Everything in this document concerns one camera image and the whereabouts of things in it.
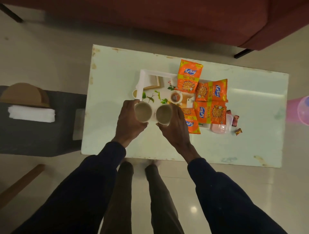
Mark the person's right hand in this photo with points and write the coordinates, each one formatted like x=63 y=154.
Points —
x=178 y=135

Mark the person's left hand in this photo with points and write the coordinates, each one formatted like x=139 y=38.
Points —
x=126 y=125

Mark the orange snack packet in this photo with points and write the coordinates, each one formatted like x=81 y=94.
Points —
x=210 y=112
x=189 y=77
x=212 y=90
x=192 y=120

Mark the white floral mug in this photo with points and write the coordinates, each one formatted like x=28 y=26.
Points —
x=163 y=114
x=143 y=112

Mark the white printed tray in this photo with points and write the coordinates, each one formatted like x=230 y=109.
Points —
x=147 y=79

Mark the orange brown candy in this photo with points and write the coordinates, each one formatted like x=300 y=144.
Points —
x=238 y=131

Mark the white napkin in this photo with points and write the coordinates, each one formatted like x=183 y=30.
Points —
x=31 y=113

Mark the person's right forearm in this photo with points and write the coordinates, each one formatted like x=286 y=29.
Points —
x=229 y=202

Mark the person's left forearm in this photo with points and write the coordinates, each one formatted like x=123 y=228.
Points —
x=79 y=192

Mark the person's right leg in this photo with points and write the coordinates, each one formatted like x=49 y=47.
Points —
x=161 y=205

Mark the person's leg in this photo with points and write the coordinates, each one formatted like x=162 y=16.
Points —
x=118 y=205
x=161 y=205

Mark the person's left leg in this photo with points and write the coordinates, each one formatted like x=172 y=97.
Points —
x=118 y=205

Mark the pink lidded plastic container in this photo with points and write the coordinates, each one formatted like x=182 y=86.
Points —
x=220 y=127

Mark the dark grey plastic stool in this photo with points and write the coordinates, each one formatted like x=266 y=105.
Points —
x=36 y=139

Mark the round brown wooden board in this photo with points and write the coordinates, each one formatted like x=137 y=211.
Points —
x=24 y=95

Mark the red fabric sofa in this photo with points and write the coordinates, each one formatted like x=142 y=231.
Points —
x=157 y=17

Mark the pink plastic bin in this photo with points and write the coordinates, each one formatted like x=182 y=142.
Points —
x=294 y=111

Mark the wooden chair frame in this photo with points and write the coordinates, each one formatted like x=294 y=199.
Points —
x=21 y=185

